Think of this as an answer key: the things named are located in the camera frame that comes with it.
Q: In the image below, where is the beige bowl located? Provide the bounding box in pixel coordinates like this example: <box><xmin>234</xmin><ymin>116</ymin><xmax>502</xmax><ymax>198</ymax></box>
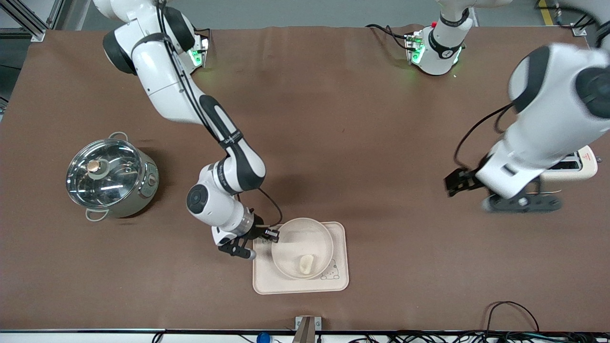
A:
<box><xmin>271</xmin><ymin>218</ymin><xmax>334</xmax><ymax>280</ymax></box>

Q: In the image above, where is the cream tray with bear drawing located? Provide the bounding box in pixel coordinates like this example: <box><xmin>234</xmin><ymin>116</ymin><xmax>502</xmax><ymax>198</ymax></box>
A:
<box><xmin>253</xmin><ymin>222</ymin><xmax>349</xmax><ymax>295</ymax></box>

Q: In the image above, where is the white two-slot toaster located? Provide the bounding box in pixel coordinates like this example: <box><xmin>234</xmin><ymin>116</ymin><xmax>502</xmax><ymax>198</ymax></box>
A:
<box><xmin>539</xmin><ymin>145</ymin><xmax>599</xmax><ymax>183</ymax></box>

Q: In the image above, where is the stainless steel cooking pot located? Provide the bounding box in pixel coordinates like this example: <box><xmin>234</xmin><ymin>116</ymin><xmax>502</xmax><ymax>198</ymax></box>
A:
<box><xmin>66</xmin><ymin>132</ymin><xmax>160</xmax><ymax>222</ymax></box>

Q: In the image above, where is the glass pot lid with knob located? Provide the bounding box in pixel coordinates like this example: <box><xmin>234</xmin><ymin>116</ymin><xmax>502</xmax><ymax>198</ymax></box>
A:
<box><xmin>66</xmin><ymin>139</ymin><xmax>144</xmax><ymax>209</ymax></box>

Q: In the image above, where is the black cable along right arm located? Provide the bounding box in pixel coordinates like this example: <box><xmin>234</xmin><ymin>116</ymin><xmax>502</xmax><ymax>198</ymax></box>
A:
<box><xmin>155</xmin><ymin>0</ymin><xmax>285</xmax><ymax>230</ymax></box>

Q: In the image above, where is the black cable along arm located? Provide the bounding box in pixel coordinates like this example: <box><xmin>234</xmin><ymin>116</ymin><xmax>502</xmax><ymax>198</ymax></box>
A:
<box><xmin>453</xmin><ymin>102</ymin><xmax>518</xmax><ymax>172</ymax></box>
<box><xmin>155</xmin><ymin>0</ymin><xmax>285</xmax><ymax>230</ymax></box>

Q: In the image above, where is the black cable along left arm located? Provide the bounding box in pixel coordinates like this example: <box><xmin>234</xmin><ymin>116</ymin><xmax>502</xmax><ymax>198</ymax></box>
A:
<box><xmin>453</xmin><ymin>102</ymin><xmax>518</xmax><ymax>172</ymax></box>

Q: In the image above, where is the black looped cable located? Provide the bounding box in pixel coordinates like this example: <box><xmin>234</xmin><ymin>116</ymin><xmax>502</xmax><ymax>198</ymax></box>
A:
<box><xmin>484</xmin><ymin>301</ymin><xmax>541</xmax><ymax>334</ymax></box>

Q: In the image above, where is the bundle of black cables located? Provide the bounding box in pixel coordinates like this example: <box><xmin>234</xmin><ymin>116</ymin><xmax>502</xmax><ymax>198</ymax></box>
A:
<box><xmin>346</xmin><ymin>330</ymin><xmax>610</xmax><ymax>343</ymax></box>

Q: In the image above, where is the black cable at arm base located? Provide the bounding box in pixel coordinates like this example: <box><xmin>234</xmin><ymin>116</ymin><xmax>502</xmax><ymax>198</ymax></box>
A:
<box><xmin>365</xmin><ymin>23</ymin><xmax>413</xmax><ymax>51</ymax></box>

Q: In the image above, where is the aluminium profile frame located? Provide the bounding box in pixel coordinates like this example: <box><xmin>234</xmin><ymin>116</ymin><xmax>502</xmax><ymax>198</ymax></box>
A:
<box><xmin>0</xmin><ymin>0</ymin><xmax>65</xmax><ymax>44</ymax></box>

